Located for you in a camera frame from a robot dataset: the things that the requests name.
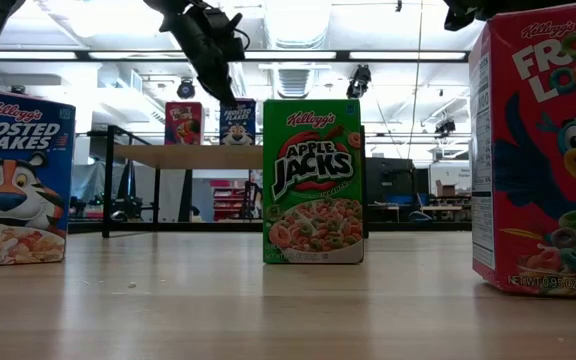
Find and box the grey tarp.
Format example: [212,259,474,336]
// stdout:
[70,162,129,201]

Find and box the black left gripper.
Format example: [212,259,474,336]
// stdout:
[142,0,239,109]

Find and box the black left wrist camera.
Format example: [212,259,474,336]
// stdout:
[200,5,252,64]

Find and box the red shelving unit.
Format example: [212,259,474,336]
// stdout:
[211,179,247,221]

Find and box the cardboard box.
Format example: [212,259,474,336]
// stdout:
[435,179,458,198]

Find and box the black cabinet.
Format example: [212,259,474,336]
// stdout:
[367,157,418,221]

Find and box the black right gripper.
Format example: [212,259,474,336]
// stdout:
[442,0,576,32]

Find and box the Frosted Flakes cereal box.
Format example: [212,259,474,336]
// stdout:
[219,98,258,146]
[0,85,77,268]

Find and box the Froot Loops cereal box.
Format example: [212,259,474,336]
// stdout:
[164,101,205,146]
[469,0,576,301]

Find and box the Apple Jacks cereal box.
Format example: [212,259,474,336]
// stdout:
[262,98,365,265]

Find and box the white sign board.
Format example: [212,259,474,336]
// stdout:
[428,162,472,196]

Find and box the light wooden desk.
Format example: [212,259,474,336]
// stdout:
[420,204,464,221]

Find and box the wooden shelf with black frame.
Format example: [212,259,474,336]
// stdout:
[87,124,369,240]

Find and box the black table edge rail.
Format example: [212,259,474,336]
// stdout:
[67,221,472,234]

